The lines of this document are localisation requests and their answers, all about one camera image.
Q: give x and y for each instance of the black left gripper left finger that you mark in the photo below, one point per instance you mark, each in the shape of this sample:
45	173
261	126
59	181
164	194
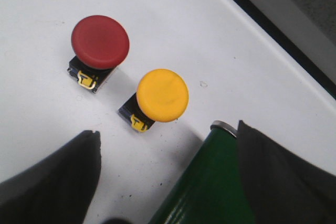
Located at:
58	189

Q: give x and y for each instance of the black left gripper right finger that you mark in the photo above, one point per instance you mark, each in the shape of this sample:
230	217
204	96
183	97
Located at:
280	186

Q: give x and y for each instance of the yellow push button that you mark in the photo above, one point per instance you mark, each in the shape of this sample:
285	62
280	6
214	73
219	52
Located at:
161	96

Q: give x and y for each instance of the red push button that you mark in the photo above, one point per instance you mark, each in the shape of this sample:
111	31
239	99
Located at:
100	44

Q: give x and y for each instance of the green conveyor belt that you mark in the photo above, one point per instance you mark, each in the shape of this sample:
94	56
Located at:
210	189

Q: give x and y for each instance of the aluminium conveyor frame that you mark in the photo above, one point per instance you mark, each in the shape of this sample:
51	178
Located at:
217	124

